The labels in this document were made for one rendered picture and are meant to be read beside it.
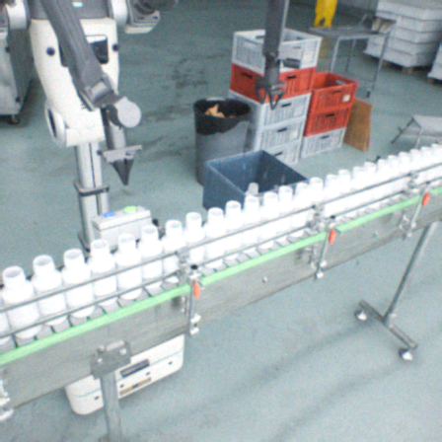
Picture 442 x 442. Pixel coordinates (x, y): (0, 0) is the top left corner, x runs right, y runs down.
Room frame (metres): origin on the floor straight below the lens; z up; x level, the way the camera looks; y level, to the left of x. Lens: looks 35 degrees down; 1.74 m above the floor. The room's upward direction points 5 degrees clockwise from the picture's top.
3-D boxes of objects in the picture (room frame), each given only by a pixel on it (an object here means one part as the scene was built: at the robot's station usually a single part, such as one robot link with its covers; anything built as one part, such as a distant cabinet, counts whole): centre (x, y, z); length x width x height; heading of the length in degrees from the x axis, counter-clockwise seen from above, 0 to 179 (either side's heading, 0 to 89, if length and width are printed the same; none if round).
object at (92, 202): (1.33, 0.49, 0.74); 0.11 x 0.11 x 0.40; 36
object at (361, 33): (5.75, -1.41, 0.49); 1.05 x 0.55 x 0.99; 126
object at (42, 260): (0.63, 0.35, 1.08); 0.06 x 0.06 x 0.17
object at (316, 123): (4.02, -0.82, 0.33); 0.61 x 0.41 x 0.22; 129
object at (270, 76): (1.53, -0.13, 1.33); 0.10 x 0.07 x 0.07; 37
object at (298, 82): (3.53, -0.32, 0.78); 0.61 x 0.41 x 0.22; 133
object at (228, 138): (3.12, 0.07, 0.32); 0.45 x 0.45 x 0.64
